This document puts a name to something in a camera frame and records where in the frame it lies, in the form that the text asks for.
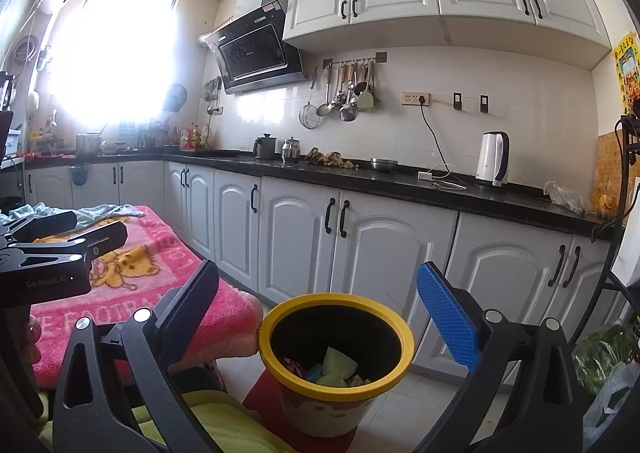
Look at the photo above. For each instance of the dark grey teapot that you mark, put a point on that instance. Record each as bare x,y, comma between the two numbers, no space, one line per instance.
265,148

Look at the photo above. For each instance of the blue hanging basket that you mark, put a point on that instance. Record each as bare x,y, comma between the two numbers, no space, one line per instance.
80,175

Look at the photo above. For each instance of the steel skimmer spoon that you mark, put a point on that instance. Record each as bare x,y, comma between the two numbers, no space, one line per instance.
338,100

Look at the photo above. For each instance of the cluster of condiment bottles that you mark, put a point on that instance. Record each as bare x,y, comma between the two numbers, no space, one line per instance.
195,138

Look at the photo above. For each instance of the utensil wall rail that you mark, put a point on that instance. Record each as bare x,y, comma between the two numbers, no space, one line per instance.
355,59

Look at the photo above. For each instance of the small wall fan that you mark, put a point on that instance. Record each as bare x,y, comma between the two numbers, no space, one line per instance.
176,98

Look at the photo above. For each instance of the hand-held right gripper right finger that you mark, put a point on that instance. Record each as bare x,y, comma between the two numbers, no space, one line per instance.
447,315

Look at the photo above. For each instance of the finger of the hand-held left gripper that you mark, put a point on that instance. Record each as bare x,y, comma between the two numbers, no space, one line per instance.
45,227
107,235

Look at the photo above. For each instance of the steel teapot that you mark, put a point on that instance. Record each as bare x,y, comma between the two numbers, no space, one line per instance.
291,151

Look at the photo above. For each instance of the kitchen window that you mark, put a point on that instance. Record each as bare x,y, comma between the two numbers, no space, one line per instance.
115,58

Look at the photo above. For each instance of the wall power socket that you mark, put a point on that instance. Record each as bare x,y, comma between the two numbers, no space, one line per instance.
415,99

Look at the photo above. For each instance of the black metal rack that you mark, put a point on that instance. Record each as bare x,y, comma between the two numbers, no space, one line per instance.
625,133

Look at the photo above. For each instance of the black kitchen countertop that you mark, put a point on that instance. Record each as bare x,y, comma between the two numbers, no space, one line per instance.
400,183

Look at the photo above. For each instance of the white electric kettle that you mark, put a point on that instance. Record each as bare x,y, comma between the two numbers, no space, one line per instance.
487,158

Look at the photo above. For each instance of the steel bowl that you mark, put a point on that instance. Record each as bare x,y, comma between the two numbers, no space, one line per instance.
384,164

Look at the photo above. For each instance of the light blue cloth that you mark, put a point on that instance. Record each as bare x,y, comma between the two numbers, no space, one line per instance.
100,213

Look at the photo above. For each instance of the yellow-rimmed trash bin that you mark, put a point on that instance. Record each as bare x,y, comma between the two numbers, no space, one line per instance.
320,413

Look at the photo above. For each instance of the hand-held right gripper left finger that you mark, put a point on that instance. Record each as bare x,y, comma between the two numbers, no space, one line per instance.
187,313

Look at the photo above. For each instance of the person's yellow-green clothing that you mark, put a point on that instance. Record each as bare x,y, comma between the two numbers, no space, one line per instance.
230,425

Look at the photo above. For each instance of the bag of green vegetables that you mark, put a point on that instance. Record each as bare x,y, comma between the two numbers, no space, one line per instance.
607,363

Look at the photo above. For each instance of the black range hood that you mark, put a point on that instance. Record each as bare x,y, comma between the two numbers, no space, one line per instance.
250,53

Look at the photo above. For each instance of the green spatula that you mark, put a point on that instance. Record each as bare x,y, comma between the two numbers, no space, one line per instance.
366,100

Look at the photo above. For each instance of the cluster of jars and canisters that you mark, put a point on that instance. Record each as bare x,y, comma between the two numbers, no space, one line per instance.
150,135

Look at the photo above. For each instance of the clear plastic bag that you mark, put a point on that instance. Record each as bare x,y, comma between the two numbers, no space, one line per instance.
565,198

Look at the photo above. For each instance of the pile of ginger roots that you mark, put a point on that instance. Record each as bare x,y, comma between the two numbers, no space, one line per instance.
332,159

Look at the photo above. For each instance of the wood chip board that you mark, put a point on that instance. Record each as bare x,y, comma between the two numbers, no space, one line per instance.
610,173

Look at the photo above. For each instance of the steel stock pot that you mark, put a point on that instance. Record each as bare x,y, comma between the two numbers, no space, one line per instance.
89,144

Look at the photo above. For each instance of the yellow wall poster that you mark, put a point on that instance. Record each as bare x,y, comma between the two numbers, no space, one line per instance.
627,75

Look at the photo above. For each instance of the large steel ladle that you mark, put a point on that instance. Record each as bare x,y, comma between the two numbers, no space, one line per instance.
347,114

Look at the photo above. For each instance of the white paper bag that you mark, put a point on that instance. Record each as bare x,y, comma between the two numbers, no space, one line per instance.
627,243

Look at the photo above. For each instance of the person's left hand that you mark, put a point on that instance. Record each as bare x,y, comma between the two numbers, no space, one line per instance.
35,343

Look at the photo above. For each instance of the pink printed blanket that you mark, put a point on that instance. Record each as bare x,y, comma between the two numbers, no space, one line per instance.
150,253

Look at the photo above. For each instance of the small hanging kitchen tools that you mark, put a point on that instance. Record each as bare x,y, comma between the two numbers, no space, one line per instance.
212,95

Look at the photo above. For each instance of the dark ladle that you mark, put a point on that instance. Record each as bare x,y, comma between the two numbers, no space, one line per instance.
358,88

